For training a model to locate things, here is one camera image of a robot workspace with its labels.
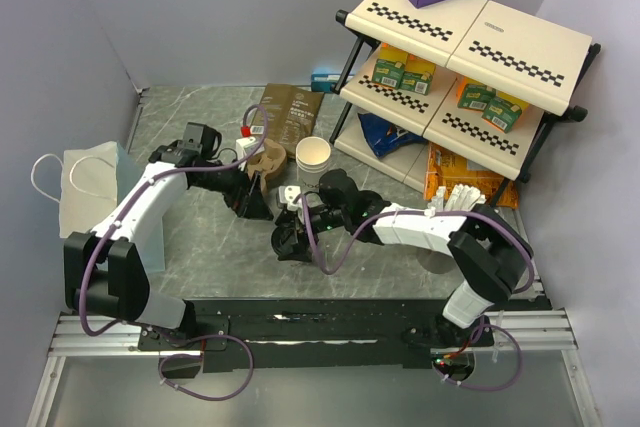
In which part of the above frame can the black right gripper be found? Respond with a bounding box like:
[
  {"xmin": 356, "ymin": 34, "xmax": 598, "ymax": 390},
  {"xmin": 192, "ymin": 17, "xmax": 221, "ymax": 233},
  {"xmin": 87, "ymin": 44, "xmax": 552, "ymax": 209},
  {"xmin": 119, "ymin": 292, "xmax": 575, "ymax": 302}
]
[{"xmin": 277, "ymin": 202, "xmax": 349, "ymax": 264}]

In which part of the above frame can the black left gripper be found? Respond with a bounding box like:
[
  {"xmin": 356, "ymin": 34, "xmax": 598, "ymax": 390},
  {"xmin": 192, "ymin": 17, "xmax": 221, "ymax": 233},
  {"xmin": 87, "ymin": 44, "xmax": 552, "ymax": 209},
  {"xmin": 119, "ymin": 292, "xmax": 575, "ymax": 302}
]
[{"xmin": 194, "ymin": 154, "xmax": 273, "ymax": 220}]

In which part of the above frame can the white paper cup stack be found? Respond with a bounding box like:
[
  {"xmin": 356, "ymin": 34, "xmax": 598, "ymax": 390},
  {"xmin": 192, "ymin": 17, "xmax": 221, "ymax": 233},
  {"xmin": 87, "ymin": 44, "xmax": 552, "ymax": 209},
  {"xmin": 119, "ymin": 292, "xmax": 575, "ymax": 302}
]
[{"xmin": 295, "ymin": 136, "xmax": 332, "ymax": 190}]

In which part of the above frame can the light blue paper bag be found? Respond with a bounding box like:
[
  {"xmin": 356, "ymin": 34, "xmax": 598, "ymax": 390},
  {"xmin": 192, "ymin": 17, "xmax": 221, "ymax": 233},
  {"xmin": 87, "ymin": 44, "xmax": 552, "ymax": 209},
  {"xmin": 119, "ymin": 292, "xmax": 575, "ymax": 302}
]
[{"xmin": 30, "ymin": 140, "xmax": 166, "ymax": 273}]

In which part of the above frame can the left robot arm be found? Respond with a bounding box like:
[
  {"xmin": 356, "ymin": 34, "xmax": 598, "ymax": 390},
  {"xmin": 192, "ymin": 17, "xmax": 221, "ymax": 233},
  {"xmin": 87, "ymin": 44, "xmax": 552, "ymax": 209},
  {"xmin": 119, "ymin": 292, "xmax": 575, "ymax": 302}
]
[{"xmin": 63, "ymin": 123, "xmax": 273, "ymax": 349}]

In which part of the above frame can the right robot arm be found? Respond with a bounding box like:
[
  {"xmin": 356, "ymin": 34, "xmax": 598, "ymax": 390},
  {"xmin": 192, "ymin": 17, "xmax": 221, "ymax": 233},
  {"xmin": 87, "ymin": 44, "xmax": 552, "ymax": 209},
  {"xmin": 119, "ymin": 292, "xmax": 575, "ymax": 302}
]
[{"xmin": 271, "ymin": 169, "xmax": 535, "ymax": 346}]

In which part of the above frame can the brown coffee bean bag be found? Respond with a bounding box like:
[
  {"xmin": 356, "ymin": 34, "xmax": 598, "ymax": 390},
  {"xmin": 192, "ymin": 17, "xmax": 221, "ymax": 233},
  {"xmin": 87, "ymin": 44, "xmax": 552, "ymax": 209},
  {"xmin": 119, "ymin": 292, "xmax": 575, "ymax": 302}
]
[{"xmin": 259, "ymin": 83, "xmax": 324, "ymax": 158}]

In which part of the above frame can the brown pulp cup carrier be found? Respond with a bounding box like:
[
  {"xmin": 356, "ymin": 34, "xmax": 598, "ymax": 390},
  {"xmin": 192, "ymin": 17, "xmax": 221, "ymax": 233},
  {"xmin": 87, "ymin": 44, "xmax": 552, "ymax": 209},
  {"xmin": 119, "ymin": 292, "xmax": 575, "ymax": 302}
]
[{"xmin": 247, "ymin": 139, "xmax": 288, "ymax": 195}]

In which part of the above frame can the blue chip bag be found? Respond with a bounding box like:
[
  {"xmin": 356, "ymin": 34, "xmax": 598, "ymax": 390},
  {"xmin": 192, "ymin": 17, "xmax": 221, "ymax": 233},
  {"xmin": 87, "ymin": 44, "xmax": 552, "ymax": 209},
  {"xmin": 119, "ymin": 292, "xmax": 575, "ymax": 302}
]
[{"xmin": 358, "ymin": 113, "xmax": 426, "ymax": 159}]

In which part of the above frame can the blue R&O box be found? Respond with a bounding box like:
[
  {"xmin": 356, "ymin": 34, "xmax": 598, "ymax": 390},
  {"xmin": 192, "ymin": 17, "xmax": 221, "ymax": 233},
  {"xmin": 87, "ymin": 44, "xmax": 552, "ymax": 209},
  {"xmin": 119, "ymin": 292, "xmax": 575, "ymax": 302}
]
[{"xmin": 310, "ymin": 70, "xmax": 341, "ymax": 93}]

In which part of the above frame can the orange snack bag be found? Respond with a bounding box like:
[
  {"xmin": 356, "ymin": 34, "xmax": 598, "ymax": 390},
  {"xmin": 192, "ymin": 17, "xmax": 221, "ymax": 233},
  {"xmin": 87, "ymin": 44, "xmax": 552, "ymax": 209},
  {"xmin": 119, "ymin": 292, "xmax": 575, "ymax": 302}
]
[{"xmin": 423, "ymin": 142, "xmax": 504, "ymax": 200}]

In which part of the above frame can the grey cup of stirrers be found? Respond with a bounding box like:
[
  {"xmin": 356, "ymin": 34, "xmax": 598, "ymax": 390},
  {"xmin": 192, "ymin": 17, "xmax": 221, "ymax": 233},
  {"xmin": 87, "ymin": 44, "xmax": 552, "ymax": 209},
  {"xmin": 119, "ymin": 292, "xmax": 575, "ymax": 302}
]
[{"xmin": 417, "ymin": 184, "xmax": 489, "ymax": 276}]

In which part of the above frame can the green juice carton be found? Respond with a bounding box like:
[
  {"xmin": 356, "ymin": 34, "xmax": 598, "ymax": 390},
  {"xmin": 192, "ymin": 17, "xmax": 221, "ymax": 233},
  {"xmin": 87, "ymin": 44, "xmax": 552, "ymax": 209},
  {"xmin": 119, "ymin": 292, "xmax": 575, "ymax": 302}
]
[
  {"xmin": 457, "ymin": 83, "xmax": 496, "ymax": 112},
  {"xmin": 399, "ymin": 70, "xmax": 434, "ymax": 95},
  {"xmin": 482, "ymin": 97, "xmax": 523, "ymax": 133},
  {"xmin": 371, "ymin": 58, "xmax": 405, "ymax": 89}
]

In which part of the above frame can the cream checkered shelf rack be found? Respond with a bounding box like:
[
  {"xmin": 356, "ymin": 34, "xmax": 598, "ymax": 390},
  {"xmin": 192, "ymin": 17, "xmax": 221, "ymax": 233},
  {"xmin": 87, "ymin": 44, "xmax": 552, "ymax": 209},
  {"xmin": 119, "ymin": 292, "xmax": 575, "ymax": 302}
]
[{"xmin": 334, "ymin": 0, "xmax": 601, "ymax": 182}]

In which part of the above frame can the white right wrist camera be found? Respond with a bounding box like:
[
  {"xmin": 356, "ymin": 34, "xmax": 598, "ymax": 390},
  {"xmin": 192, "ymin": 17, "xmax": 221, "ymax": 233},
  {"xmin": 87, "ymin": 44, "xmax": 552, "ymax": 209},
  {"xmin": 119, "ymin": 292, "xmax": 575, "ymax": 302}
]
[{"xmin": 277, "ymin": 185, "xmax": 302, "ymax": 212}]

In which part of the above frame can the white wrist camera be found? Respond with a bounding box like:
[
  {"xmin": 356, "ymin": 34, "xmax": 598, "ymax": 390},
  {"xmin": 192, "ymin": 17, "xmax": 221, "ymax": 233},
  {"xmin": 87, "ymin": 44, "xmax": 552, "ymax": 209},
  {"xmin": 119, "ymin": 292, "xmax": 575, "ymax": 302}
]
[
  {"xmin": 277, "ymin": 185, "xmax": 302, "ymax": 212},
  {"xmin": 235, "ymin": 126, "xmax": 264, "ymax": 160}
]

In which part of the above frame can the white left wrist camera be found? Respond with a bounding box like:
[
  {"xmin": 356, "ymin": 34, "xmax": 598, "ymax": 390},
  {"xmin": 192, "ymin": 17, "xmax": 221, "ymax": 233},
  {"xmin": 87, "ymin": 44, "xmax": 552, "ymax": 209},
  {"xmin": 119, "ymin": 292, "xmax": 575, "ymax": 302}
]
[{"xmin": 235, "ymin": 126, "xmax": 264, "ymax": 160}]

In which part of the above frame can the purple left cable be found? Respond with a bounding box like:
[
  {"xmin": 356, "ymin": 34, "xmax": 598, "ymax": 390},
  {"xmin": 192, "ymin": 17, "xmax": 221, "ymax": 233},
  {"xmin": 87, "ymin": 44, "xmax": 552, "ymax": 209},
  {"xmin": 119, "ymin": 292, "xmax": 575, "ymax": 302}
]
[{"xmin": 77, "ymin": 104, "xmax": 271, "ymax": 401}]

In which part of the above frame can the purple cable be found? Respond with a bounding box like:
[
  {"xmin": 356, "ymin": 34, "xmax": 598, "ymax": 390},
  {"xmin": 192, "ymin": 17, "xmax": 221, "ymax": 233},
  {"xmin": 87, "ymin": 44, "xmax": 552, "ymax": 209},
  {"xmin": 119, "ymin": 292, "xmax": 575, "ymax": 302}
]
[
  {"xmin": 297, "ymin": 191, "xmax": 536, "ymax": 393},
  {"xmin": 77, "ymin": 104, "xmax": 271, "ymax": 401}
]

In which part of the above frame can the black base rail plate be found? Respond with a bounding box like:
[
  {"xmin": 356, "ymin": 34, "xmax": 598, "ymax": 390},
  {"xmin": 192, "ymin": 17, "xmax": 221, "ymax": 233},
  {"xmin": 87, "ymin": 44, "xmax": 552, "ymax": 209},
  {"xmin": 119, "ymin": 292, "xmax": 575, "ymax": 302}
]
[{"xmin": 47, "ymin": 296, "xmax": 576, "ymax": 381}]

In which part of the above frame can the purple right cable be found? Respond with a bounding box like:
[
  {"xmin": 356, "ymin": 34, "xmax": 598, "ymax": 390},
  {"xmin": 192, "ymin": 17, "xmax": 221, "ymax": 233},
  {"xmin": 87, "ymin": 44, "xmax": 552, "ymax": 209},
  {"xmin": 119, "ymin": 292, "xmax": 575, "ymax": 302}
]
[{"xmin": 297, "ymin": 191, "xmax": 536, "ymax": 393}]

